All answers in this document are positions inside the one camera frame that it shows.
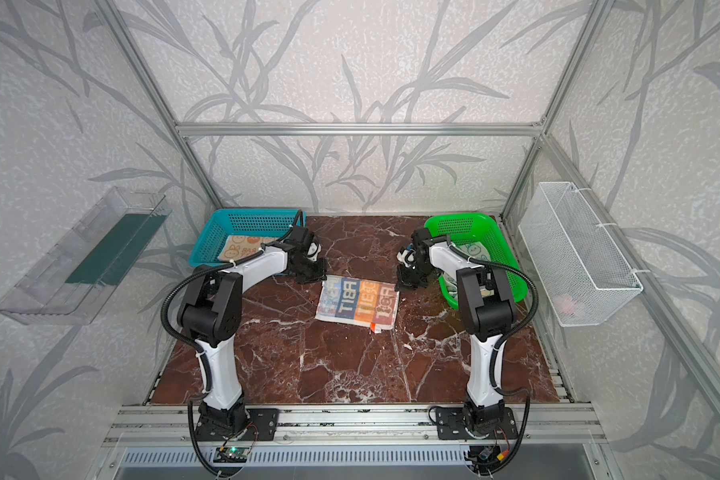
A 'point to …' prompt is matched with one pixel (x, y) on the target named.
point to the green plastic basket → (480, 238)
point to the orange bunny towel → (238, 246)
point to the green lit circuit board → (231, 455)
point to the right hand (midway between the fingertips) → (398, 279)
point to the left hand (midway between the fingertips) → (330, 266)
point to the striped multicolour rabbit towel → (358, 302)
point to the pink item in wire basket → (566, 303)
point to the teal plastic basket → (213, 226)
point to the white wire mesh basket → (575, 272)
